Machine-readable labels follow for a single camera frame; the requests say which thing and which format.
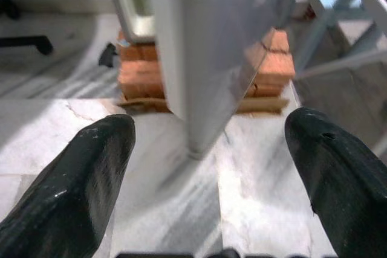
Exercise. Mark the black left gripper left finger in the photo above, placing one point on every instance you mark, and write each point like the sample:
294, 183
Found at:
63, 194

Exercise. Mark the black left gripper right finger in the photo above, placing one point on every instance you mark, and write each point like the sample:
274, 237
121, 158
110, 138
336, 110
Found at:
347, 191

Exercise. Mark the grey fridge door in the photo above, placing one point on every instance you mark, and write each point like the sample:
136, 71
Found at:
205, 58

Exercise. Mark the brown cardboard sheet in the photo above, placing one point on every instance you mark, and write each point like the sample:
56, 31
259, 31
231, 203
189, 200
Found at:
263, 105
142, 104

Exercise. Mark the small black object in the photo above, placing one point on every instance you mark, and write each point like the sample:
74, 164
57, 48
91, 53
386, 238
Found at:
107, 55

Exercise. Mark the red brick stack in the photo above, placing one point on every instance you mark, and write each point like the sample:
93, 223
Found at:
140, 70
275, 64

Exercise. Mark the black bar-shaped object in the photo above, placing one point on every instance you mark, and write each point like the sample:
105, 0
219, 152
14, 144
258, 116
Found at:
27, 43

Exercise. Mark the light blue child chair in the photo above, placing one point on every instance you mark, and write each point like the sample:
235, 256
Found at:
326, 19

